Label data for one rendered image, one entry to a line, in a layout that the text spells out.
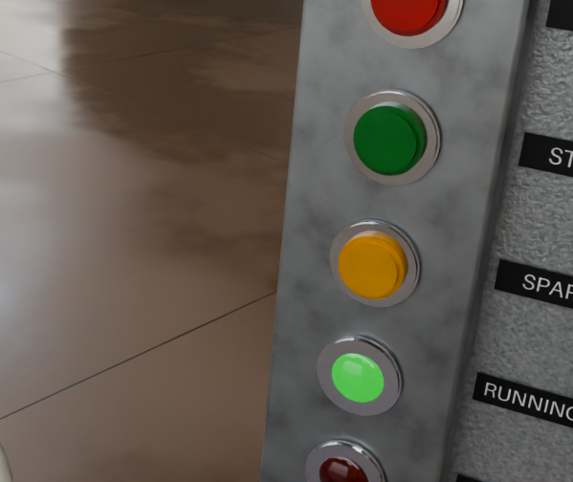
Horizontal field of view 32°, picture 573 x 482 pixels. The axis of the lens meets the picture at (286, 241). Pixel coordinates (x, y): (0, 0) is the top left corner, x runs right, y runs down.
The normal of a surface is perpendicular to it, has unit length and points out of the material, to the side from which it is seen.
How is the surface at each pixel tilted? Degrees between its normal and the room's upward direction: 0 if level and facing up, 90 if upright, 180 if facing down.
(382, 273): 90
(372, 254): 90
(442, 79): 90
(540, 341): 90
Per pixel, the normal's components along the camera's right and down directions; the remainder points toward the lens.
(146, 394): 0.08, -0.90
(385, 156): -0.38, 0.36
